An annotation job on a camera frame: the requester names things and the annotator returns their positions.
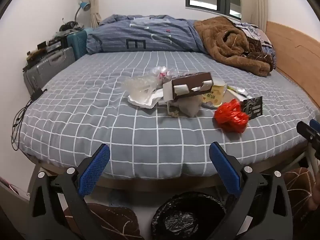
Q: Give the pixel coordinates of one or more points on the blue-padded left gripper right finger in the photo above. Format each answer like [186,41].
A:
[260,206]

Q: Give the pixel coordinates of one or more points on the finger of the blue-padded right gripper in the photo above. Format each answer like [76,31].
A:
[314,124]
[310,135]

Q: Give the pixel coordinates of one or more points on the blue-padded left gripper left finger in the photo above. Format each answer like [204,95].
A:
[46,218]

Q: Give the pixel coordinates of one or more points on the black wet wipe packet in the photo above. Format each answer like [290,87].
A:
[253,107]

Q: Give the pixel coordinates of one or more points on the yellow yogurt cup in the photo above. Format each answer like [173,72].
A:
[214,98]

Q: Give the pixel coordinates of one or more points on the brown cardboard box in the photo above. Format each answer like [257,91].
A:
[187,85]

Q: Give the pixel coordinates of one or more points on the white tissue paper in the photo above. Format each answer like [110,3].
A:
[148,101]

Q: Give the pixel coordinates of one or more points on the clear bubble wrap bag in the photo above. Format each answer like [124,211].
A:
[140,86]

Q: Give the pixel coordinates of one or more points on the yellow white snack wrapper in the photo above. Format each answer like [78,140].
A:
[239,90]

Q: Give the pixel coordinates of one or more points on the white drawstring pouch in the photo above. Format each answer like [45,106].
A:
[189,106]

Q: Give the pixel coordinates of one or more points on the clear plastic bag red print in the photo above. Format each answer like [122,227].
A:
[163,74]

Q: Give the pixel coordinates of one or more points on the black lined trash bin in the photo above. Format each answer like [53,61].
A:
[190,215]

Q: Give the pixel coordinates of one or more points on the wooden headboard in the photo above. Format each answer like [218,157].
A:
[297,57]

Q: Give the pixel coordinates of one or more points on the grey checked bed mattress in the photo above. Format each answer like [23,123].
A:
[85,106]

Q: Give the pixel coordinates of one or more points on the patterned pillow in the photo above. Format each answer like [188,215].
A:
[254,32]

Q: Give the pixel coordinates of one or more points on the brown fleece blanket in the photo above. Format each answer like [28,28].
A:
[229,45]

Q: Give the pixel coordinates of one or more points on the grey hard suitcase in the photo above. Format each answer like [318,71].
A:
[42,72]

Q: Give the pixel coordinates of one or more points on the clutter on suitcases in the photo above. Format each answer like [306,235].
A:
[59,41]

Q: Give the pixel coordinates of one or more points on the teal suitcase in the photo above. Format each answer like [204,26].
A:
[78,41]

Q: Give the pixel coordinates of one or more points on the blue striped duvet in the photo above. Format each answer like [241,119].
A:
[119,33]

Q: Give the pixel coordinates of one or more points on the blue desk lamp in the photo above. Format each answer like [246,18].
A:
[82,13]

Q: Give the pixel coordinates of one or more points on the beige curtain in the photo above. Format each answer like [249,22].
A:
[95,17]

